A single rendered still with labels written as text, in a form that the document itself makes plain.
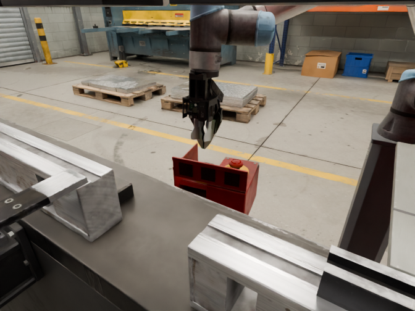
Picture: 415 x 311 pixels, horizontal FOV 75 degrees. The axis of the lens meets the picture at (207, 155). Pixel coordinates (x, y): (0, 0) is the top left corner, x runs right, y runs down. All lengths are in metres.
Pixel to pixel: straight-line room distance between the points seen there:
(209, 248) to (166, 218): 0.19
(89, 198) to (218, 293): 0.21
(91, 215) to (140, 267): 0.10
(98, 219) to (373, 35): 6.59
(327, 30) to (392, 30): 1.17
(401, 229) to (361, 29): 6.53
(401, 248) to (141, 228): 0.33
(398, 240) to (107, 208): 0.35
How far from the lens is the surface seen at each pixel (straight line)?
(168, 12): 6.77
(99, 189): 0.41
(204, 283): 0.30
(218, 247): 0.28
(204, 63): 0.66
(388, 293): 0.24
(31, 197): 0.33
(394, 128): 1.12
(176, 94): 3.64
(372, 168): 1.17
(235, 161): 0.74
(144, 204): 0.49
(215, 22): 0.66
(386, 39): 6.79
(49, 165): 0.46
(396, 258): 0.27
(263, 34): 0.68
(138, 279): 0.38
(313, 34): 6.88
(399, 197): 0.35
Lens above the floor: 1.17
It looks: 28 degrees down
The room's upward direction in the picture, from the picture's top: straight up
